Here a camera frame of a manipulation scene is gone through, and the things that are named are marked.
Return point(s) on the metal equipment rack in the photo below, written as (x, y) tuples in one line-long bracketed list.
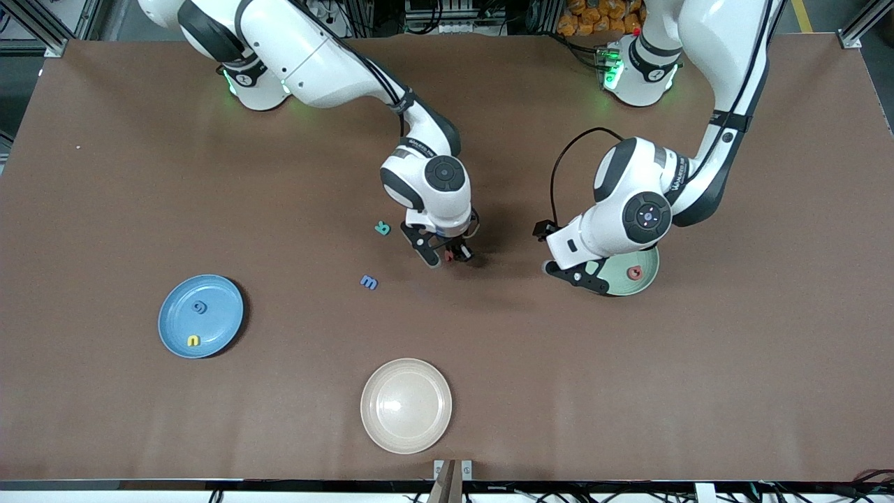
[(454, 17)]

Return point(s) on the aluminium frame post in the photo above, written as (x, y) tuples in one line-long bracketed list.
[(855, 35), (56, 38)]

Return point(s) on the green round plate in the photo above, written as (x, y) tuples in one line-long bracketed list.
[(646, 283)]

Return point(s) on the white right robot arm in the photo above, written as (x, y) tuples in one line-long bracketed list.
[(314, 56)]

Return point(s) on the blue round plate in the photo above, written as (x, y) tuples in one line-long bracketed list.
[(200, 325)]

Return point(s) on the blue foam lowercase m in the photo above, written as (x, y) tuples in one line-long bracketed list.
[(370, 279)]

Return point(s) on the orange packaged items heap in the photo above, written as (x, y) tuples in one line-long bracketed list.
[(594, 17)]

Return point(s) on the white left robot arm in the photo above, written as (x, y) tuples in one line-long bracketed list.
[(614, 230)]

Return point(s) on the white power strip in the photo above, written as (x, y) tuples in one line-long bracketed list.
[(332, 14)]

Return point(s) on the beige round plate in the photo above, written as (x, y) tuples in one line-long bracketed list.
[(406, 406)]

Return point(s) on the blue foam letter a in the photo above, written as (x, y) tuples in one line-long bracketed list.
[(204, 311)]

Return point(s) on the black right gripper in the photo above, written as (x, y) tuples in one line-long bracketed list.
[(457, 245)]

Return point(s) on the red foam letter Q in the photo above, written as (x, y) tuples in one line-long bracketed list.
[(629, 273)]

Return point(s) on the teal foam letter R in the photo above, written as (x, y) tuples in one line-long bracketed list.
[(383, 229)]

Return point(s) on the metal table edge bracket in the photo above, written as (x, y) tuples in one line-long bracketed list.
[(452, 482)]

